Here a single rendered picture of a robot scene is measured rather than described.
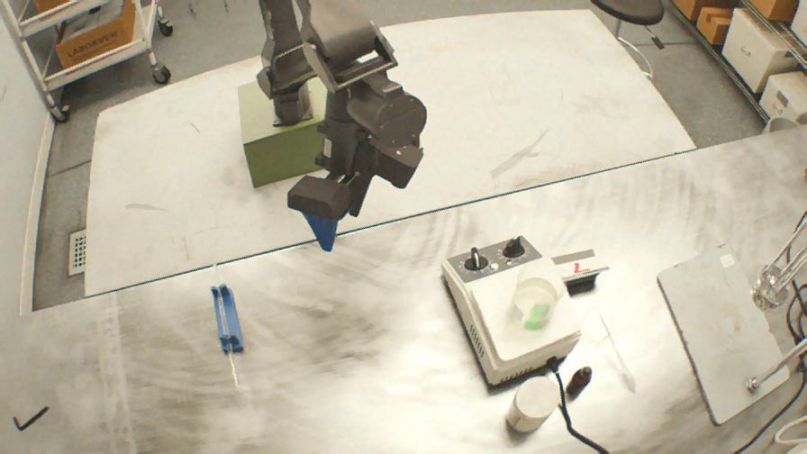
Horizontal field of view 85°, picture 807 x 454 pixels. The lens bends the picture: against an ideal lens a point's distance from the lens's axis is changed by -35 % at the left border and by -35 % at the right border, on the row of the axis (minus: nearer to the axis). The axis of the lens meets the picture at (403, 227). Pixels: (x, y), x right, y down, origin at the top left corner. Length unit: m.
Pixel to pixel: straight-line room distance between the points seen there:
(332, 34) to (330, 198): 0.18
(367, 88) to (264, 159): 0.37
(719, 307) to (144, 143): 1.10
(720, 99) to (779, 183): 1.76
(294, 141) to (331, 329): 0.28
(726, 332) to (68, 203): 2.38
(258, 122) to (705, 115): 2.26
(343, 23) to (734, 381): 0.77
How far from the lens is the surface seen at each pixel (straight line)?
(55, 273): 2.37
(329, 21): 0.65
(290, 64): 0.84
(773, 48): 2.85
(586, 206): 1.01
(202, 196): 1.03
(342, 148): 0.70
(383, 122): 0.61
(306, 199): 0.66
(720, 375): 0.95
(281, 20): 0.83
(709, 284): 1.01
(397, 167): 0.69
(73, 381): 0.97
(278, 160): 0.97
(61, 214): 2.54
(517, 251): 0.86
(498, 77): 1.18
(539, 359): 0.80
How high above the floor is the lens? 1.68
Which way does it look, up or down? 56 degrees down
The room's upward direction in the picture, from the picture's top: straight up
